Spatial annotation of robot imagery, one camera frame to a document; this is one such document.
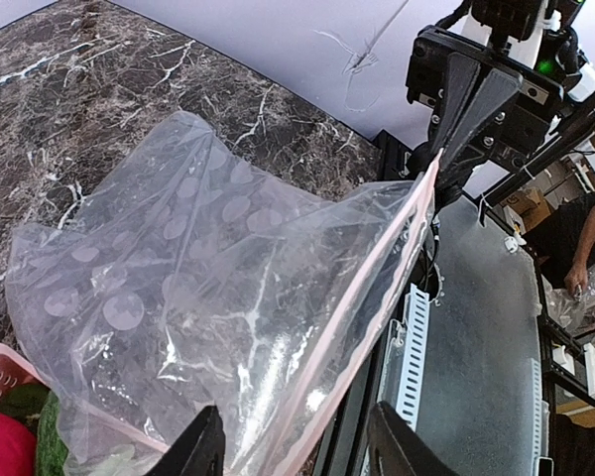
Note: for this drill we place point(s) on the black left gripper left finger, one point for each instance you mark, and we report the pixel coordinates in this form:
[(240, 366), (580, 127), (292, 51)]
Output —
[(198, 451)]

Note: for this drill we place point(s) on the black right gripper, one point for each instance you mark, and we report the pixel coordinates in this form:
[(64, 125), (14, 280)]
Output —
[(483, 104)]

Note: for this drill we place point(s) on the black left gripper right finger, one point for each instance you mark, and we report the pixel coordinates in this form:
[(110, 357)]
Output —
[(396, 450)]

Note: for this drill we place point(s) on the clear dotted zip top bag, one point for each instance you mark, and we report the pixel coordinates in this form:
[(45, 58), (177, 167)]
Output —
[(191, 278)]

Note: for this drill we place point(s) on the person forearm in background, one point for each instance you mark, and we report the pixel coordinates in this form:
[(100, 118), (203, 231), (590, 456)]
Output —
[(577, 278)]

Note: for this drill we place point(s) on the cardboard boxes in background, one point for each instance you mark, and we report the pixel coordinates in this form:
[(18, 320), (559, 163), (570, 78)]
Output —
[(526, 209)]

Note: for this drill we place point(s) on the green toy cucumber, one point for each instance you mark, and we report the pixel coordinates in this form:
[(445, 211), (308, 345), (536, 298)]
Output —
[(51, 452)]

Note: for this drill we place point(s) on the green toy leaf vegetable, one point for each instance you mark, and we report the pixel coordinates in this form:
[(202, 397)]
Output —
[(24, 403)]

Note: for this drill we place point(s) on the red toy apple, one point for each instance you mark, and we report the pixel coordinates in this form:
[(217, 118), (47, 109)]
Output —
[(17, 448)]

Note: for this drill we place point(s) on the pink plastic basket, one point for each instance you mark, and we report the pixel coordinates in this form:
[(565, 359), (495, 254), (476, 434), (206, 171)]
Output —
[(15, 370)]

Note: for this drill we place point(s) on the white slotted cable duct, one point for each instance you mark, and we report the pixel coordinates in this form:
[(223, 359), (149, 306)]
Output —
[(416, 332)]

